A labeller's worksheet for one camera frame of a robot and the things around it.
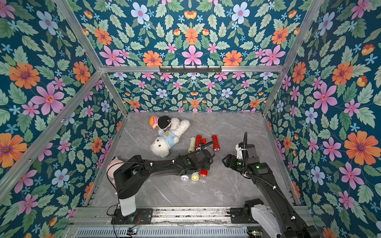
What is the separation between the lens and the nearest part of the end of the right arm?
21.1 inches

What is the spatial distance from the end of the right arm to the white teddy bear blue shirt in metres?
0.36

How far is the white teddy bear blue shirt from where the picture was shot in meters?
0.92
